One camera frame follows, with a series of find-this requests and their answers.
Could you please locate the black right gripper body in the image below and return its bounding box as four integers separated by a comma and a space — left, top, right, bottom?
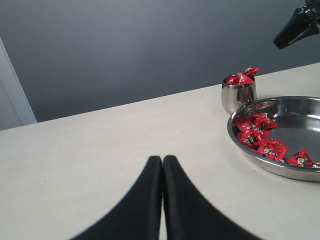
303, 0, 320, 25

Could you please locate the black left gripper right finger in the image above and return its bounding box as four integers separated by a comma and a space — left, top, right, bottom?
163, 155, 259, 240

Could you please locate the stainless steel cup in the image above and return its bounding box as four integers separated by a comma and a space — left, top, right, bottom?
221, 78, 257, 114

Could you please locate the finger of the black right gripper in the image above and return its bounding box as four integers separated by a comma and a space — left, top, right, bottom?
273, 7, 315, 49
282, 24, 320, 49

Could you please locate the round stainless steel plate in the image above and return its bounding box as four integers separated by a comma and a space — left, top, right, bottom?
227, 96, 320, 182

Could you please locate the red wrapped candy front-left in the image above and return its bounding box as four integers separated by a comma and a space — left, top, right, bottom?
286, 148, 314, 168

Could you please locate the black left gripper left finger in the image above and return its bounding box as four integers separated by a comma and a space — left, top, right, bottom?
73, 156, 162, 240

